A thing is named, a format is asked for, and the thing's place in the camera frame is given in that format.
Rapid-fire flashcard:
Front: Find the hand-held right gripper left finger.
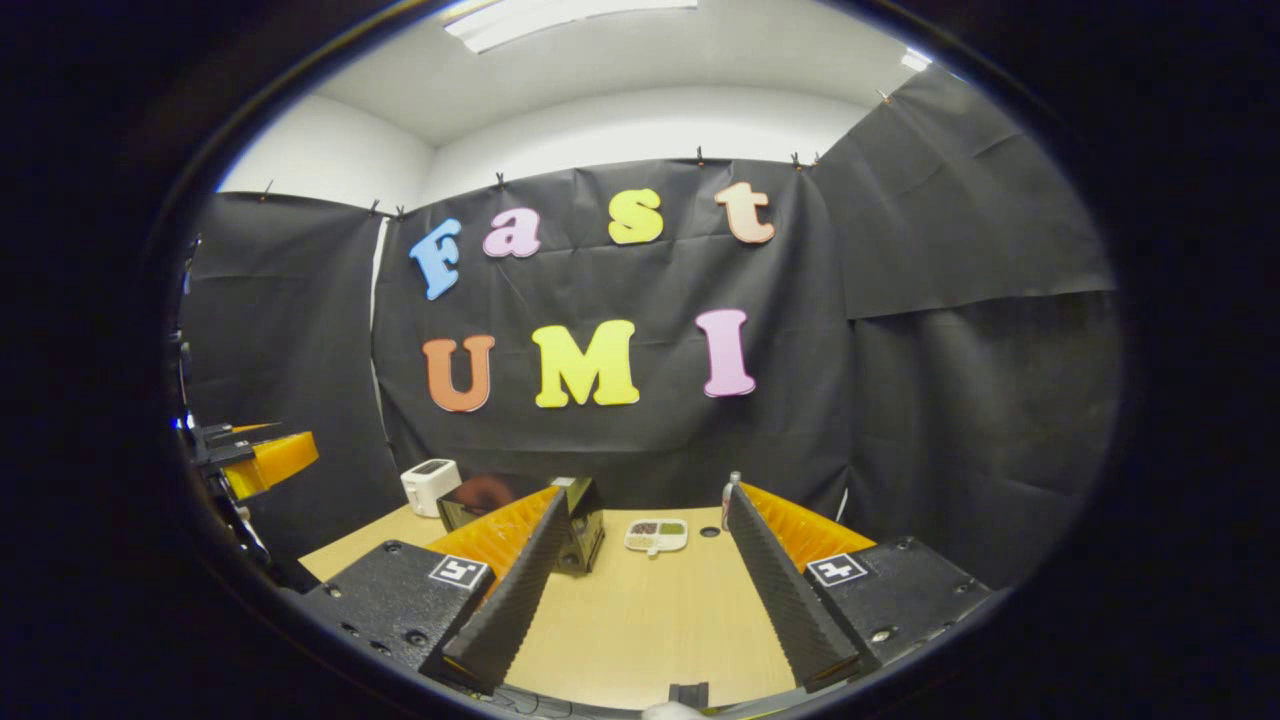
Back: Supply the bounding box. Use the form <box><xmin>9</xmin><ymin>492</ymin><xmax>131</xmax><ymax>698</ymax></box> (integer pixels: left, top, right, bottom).
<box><xmin>295</xmin><ymin>484</ymin><xmax>571</xmax><ymax>693</ymax></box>

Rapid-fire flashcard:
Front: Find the black cable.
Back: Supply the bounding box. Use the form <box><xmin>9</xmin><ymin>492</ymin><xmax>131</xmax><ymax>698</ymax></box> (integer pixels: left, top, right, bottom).
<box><xmin>500</xmin><ymin>685</ymin><xmax>641</xmax><ymax>714</ymax></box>

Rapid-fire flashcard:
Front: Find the white toaster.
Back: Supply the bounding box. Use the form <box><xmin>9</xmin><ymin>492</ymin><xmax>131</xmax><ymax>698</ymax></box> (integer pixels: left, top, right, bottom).
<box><xmin>400</xmin><ymin>459</ymin><xmax>463</xmax><ymax>518</ymax></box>

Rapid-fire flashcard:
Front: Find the black backdrop cloth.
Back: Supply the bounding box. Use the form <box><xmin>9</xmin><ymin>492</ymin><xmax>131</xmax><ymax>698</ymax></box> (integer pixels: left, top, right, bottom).
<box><xmin>180</xmin><ymin>65</ymin><xmax>1121</xmax><ymax>591</ymax></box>

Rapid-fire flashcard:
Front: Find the white divided dish with grains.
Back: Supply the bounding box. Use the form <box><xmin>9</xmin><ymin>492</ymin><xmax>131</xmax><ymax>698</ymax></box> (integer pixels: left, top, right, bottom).
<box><xmin>624</xmin><ymin>517</ymin><xmax>689</xmax><ymax>556</ymax></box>

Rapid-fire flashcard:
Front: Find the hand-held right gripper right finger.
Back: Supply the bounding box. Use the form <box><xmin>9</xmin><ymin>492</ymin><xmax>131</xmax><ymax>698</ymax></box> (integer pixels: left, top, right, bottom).
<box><xmin>722</xmin><ymin>482</ymin><xmax>1001</xmax><ymax>693</ymax></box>

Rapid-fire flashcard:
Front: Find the black electric oven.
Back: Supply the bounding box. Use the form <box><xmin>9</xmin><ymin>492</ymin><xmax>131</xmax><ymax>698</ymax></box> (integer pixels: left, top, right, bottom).
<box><xmin>437</xmin><ymin>476</ymin><xmax>606</xmax><ymax>576</ymax></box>

